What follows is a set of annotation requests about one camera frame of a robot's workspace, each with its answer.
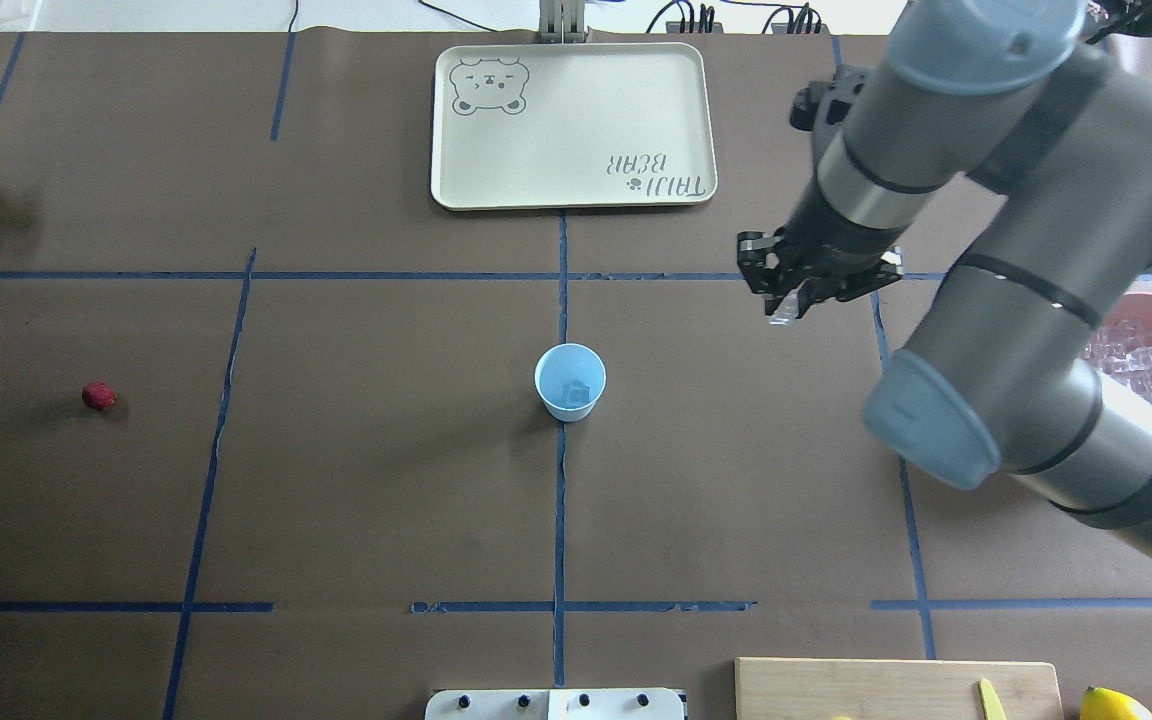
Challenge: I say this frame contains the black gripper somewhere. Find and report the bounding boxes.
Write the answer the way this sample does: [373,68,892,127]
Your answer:
[736,228,905,319]

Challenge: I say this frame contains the clear ice cube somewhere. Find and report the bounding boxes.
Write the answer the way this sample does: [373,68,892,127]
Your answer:
[767,291,801,327]

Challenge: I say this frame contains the light blue cup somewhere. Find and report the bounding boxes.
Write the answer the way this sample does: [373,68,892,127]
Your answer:
[532,343,607,423]

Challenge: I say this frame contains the red strawberry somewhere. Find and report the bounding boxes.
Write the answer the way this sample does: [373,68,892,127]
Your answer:
[81,381,119,414]

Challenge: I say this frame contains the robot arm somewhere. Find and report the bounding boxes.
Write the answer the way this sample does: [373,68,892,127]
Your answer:
[736,1,1152,558]

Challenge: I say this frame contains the pile of ice cubes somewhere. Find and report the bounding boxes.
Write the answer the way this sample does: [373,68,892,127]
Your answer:
[1083,320,1152,441]

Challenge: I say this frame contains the cream bear tray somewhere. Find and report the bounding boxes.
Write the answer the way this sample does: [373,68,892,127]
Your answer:
[430,41,718,211]

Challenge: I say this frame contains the wooden cutting board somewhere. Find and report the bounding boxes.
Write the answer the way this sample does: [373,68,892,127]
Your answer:
[733,657,1064,719]

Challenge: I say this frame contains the yellow plastic knife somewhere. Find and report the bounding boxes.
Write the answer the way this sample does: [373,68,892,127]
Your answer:
[977,679,1009,720]

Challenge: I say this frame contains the lower yellow lemon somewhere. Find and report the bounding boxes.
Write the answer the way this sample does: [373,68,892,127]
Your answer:
[1079,685,1152,720]

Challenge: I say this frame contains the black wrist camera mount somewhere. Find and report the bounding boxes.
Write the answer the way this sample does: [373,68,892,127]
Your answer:
[788,63,876,164]

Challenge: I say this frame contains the black cables at edge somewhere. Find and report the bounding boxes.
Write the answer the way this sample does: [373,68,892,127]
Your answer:
[644,0,827,37]

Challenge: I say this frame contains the metal camera post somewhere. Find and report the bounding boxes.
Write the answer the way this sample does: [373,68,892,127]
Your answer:
[538,0,589,44]

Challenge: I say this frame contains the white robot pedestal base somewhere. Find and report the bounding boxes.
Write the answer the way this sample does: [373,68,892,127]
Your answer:
[424,687,689,719]

